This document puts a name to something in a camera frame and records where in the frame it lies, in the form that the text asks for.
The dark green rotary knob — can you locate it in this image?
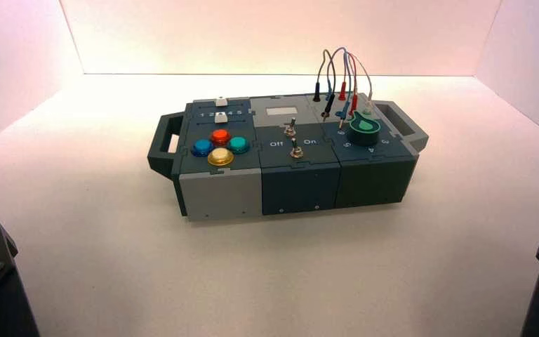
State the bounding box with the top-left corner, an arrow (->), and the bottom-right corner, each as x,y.
347,116 -> 382,147

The green round push button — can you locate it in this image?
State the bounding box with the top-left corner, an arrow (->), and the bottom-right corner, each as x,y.
227,136 -> 251,155

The yellow round push button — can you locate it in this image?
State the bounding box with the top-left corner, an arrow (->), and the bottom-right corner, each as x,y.
207,147 -> 235,167

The grey teal modular control box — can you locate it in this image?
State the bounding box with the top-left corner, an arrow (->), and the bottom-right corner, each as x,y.
147,93 -> 430,222

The red round push button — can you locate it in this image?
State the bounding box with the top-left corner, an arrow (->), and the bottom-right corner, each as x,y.
210,128 -> 232,146

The blue round push button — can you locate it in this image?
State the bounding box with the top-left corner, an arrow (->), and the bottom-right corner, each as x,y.
190,138 -> 215,158

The black banana plug cable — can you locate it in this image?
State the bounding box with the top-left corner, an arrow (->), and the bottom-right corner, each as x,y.
312,48 -> 337,123

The blue banana plug cable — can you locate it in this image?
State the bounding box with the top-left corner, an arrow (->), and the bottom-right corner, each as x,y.
325,46 -> 352,130

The red banana plug cable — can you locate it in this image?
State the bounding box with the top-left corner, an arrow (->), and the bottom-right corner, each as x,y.
338,52 -> 359,117

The white banana plug cable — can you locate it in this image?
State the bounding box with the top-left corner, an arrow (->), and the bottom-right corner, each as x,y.
354,55 -> 375,115

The dark teal box handle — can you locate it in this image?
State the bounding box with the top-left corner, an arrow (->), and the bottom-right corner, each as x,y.
147,111 -> 186,181

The grey box handle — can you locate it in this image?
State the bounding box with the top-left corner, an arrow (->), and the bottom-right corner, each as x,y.
372,100 -> 430,154

